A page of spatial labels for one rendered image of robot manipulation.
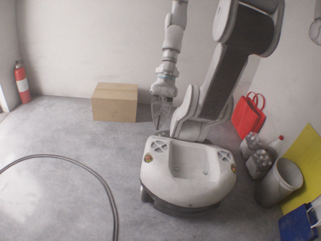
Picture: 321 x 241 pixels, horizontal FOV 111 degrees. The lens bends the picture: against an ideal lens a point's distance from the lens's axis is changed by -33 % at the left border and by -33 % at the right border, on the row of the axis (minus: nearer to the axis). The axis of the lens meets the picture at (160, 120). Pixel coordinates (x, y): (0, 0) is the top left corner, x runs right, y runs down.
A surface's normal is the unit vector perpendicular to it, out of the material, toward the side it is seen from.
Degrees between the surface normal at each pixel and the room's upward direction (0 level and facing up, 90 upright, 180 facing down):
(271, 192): 93
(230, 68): 100
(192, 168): 0
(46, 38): 90
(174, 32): 61
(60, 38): 90
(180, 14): 86
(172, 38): 68
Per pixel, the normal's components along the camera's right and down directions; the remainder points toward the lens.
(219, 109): -0.11, 0.72
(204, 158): 0.15, -0.78
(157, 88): -0.04, 0.18
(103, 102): 0.11, 0.62
